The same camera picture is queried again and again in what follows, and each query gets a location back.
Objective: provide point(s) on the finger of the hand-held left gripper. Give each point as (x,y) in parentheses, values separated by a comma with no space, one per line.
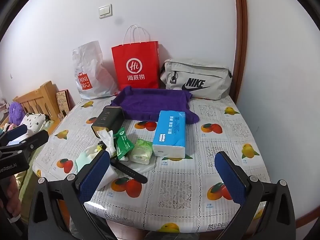
(33,140)
(16,132)

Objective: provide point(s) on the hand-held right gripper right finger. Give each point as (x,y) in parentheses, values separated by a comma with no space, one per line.
(231,177)

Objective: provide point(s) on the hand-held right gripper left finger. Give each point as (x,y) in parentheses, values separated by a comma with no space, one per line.
(95,177)

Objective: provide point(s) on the green wet wipe packet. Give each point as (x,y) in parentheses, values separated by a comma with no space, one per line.
(123,143)

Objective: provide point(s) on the light green tissue pack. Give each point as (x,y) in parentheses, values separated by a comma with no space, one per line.
(141,151)

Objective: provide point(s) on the blue tissue pack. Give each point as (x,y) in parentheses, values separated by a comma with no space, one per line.
(170,132)

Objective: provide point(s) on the person's left hand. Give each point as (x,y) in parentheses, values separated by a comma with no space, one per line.
(12,195)

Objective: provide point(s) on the white polka dot cloth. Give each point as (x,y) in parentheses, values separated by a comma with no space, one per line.
(35,122)

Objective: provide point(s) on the purple plush toy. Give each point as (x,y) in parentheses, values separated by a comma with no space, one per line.
(16,112)

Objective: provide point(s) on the mint green cloth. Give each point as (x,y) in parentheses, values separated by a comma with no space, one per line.
(82,162)

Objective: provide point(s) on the wooden headboard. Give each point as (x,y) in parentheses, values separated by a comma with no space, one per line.
(37,100)

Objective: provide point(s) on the brown patterned box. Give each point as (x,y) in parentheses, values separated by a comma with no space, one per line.
(64,102)

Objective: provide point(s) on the clear plastic packet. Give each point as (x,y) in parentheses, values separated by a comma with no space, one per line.
(143,167)

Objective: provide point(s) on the fruit printed tablecloth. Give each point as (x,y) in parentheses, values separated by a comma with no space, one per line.
(175,187)

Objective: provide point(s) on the dark tin box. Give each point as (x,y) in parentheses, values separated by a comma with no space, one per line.
(107,118)

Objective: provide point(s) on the white plastic shopping bag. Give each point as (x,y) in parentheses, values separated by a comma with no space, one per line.
(95,75)

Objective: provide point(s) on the purple towel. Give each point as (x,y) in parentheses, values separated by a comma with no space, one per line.
(145,102)

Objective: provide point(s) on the grey sling bag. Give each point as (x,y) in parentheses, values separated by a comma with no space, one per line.
(197,80)

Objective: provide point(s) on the red paper bag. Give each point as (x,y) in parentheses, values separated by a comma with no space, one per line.
(136,67)

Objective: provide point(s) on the brown wooden door frame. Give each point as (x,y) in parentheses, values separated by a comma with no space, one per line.
(240,42)

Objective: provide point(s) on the white wall switch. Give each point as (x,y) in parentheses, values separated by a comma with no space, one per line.
(105,11)

